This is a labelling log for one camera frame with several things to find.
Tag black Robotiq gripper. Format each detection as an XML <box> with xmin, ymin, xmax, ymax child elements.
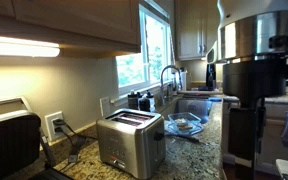
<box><xmin>221</xmin><ymin>60</ymin><xmax>288</xmax><ymax>162</ymax></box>

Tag black toaster lever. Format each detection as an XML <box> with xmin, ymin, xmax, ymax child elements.
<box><xmin>153</xmin><ymin>131</ymin><xmax>165</xmax><ymax>141</ymax></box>

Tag stainless steel two-slot toaster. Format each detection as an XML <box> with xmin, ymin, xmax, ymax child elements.
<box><xmin>96</xmin><ymin>108</ymin><xmax>167</xmax><ymax>180</ymax></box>

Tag clear plastic tub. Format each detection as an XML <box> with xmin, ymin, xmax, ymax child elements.
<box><xmin>186</xmin><ymin>99</ymin><xmax>214</xmax><ymax>123</ymax></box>

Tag black coffee maker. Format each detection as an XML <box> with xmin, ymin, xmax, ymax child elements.
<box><xmin>205</xmin><ymin>63</ymin><xmax>218</xmax><ymax>91</ymax></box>

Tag clear glass food container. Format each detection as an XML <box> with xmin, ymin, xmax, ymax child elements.
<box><xmin>166</xmin><ymin>112</ymin><xmax>204</xmax><ymax>136</ymax></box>

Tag kitchen sink basin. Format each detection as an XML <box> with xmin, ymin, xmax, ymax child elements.
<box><xmin>169</xmin><ymin>95</ymin><xmax>224</xmax><ymax>125</ymax></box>

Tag chrome sink faucet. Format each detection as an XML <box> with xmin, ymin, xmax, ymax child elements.
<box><xmin>159</xmin><ymin>64</ymin><xmax>184</xmax><ymax>106</ymax></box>

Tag kitchen window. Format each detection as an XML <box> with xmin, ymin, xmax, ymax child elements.
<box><xmin>115</xmin><ymin>3</ymin><xmax>174</xmax><ymax>97</ymax></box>

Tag beige upper kitchen cabinet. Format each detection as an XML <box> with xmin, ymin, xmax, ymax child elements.
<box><xmin>0</xmin><ymin>0</ymin><xmax>142</xmax><ymax>60</ymax></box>

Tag black panini press grill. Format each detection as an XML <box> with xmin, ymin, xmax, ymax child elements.
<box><xmin>0</xmin><ymin>96</ymin><xmax>76</xmax><ymax>180</ymax></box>

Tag under-cabinet light strip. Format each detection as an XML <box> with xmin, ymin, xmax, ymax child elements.
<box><xmin>0</xmin><ymin>34</ymin><xmax>61</xmax><ymax>59</ymax></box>

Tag black handled knife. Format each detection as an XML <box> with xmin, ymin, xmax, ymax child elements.
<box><xmin>164</xmin><ymin>131</ymin><xmax>208</xmax><ymax>146</ymax></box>

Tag beige corner wall cabinet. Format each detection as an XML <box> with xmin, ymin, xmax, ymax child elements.
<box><xmin>174</xmin><ymin>0</ymin><xmax>219</xmax><ymax>62</ymax></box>

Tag white blank wall plate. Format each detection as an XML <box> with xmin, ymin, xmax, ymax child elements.
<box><xmin>99</xmin><ymin>96</ymin><xmax>112</xmax><ymax>118</ymax></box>

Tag black power plug and cable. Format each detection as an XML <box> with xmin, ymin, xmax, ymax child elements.
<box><xmin>52</xmin><ymin>118</ymin><xmax>99</xmax><ymax>164</ymax></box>

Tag white wall power outlet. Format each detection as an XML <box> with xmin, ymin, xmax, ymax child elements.
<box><xmin>44</xmin><ymin>110</ymin><xmax>67</xmax><ymax>143</ymax></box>

